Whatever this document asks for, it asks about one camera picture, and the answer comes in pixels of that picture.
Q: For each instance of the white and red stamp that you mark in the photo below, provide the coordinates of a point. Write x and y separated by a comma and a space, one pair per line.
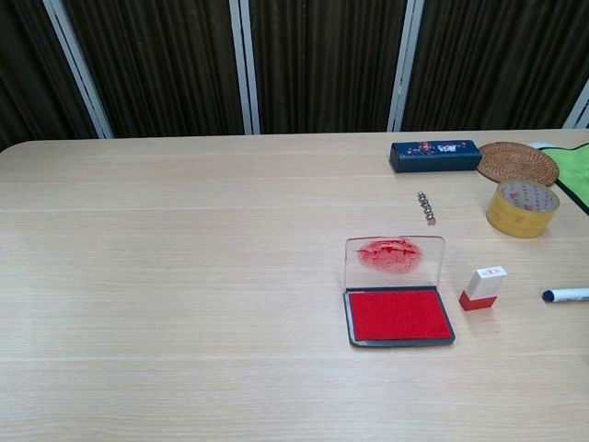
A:
483, 287

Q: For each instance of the red ink pad clear lid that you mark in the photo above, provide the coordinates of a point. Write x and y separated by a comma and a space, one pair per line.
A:
396, 317

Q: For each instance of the dark blue floral box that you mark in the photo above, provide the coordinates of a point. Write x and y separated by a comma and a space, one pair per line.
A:
432, 160

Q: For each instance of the dark ribbed partition panel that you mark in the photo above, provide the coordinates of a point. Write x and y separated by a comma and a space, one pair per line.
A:
497, 64
161, 69
27, 69
326, 69

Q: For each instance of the yellow transparent tape roll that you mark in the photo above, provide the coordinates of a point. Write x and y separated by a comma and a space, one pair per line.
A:
520, 222

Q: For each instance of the round woven rattan coaster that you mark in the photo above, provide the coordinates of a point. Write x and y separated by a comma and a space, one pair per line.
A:
515, 161

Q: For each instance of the blue capped marker pen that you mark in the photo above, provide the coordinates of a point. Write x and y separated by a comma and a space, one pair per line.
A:
568, 294

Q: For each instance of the green cloth black trim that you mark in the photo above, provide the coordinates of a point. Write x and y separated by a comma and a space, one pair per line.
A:
575, 170

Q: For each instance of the grey partition frame post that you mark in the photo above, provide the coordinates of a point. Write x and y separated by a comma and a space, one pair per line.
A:
405, 69
78, 69
245, 69
579, 110

